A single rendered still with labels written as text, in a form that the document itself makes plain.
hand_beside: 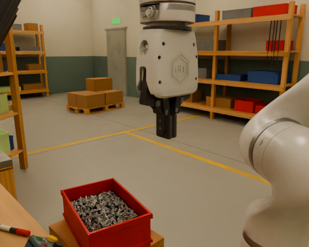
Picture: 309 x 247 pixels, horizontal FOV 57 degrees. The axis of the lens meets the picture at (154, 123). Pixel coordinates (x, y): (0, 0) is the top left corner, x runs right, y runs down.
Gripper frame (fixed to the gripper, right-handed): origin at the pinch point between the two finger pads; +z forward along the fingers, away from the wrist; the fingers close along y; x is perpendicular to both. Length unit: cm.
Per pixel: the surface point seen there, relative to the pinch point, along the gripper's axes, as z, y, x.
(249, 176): 130, 260, 116
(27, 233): 39, -10, 45
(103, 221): 42, 11, 39
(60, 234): 50, 3, 54
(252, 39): -34, 527, 271
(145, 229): 43, 20, 28
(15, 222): 40, -10, 55
